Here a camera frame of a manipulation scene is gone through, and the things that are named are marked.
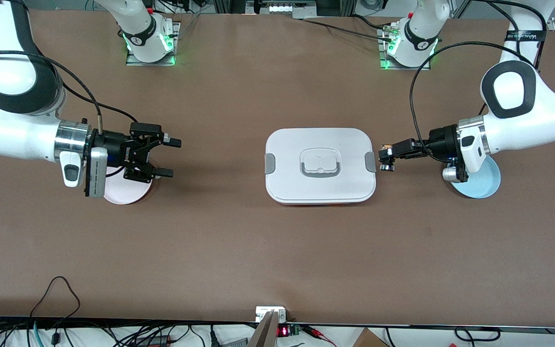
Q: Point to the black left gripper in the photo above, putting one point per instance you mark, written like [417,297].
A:
[440,138]

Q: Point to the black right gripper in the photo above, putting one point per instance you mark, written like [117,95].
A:
[113,143]

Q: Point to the orange push-button switch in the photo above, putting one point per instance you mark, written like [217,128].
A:
[386,166]

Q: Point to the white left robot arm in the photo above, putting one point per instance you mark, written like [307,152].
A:
[523,125]

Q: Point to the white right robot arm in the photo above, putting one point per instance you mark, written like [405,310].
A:
[7,135]

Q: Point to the white lidded box grey latches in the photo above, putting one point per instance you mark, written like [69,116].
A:
[321,188]

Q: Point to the pink round plate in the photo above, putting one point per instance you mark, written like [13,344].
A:
[128,193]

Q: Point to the light blue round plate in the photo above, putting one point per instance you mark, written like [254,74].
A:
[482,185]

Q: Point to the black device with white light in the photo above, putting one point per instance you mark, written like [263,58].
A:
[282,8]

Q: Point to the brown cardboard piece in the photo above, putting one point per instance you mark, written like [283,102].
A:
[369,340]

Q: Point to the beige wooden bar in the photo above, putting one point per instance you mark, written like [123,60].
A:
[265,332]

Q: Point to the red digit display module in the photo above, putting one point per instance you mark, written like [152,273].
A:
[284,331]

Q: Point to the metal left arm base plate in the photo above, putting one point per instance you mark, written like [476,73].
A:
[382,48]

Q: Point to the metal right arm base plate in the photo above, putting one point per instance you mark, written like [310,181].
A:
[175,43]

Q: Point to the black table edge rail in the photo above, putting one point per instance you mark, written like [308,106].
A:
[113,321]

